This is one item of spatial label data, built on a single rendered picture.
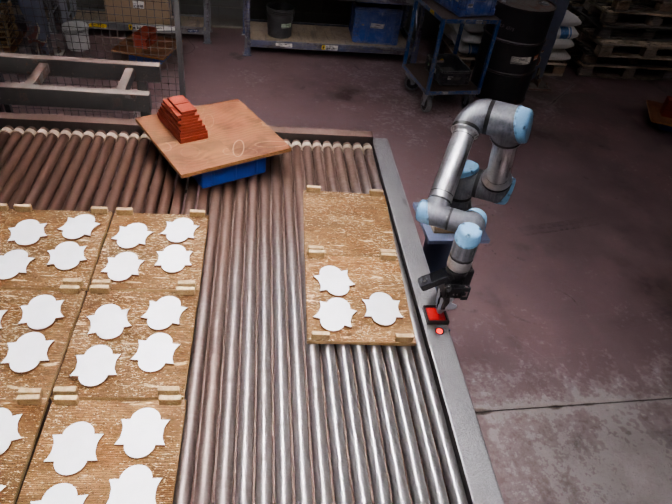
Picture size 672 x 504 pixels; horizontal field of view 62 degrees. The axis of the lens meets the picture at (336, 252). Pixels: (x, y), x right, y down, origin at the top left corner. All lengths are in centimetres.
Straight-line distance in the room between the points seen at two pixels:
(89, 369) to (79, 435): 21
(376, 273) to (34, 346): 111
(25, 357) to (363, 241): 118
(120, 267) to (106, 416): 57
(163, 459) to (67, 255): 86
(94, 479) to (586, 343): 270
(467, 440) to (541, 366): 161
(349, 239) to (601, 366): 178
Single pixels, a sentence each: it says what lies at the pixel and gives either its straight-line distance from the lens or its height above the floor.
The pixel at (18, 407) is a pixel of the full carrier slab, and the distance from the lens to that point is 175.
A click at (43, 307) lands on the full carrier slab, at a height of 95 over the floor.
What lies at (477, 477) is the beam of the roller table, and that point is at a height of 91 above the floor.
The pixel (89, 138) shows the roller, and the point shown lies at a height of 91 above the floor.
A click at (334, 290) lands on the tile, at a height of 95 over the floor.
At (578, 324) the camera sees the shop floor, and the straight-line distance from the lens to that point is 360.
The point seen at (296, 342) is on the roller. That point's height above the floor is 92.
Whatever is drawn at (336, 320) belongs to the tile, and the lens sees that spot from 183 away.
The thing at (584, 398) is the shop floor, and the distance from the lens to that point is 324.
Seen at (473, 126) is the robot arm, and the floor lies 145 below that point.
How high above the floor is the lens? 229
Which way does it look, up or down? 40 degrees down
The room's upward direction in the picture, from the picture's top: 8 degrees clockwise
